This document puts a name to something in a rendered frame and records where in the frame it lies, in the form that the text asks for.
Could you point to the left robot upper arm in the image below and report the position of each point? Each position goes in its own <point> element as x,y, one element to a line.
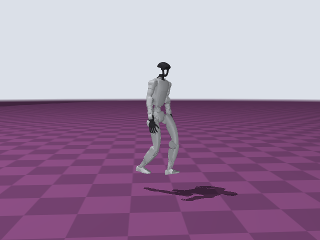
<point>167,100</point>

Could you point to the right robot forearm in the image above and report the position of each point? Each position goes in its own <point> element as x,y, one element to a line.
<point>149,106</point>

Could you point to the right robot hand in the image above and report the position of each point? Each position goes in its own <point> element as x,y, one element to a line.
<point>152,125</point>

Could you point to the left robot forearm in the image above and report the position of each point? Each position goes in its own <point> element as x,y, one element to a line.
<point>168,108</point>

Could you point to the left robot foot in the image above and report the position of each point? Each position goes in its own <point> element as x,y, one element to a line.
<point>171,171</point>

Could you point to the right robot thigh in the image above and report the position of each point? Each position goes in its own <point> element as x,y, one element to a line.
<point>156,137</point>

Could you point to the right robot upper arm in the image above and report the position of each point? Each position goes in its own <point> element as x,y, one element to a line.
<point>151,87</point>

